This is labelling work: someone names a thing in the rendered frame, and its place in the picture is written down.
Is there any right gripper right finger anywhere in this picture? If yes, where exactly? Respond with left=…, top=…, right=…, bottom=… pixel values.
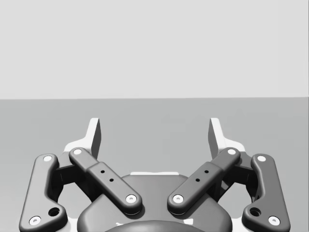
left=167, top=117, right=291, bottom=232

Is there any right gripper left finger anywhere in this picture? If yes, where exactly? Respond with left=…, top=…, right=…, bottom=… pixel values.
left=19, top=117, right=143, bottom=232

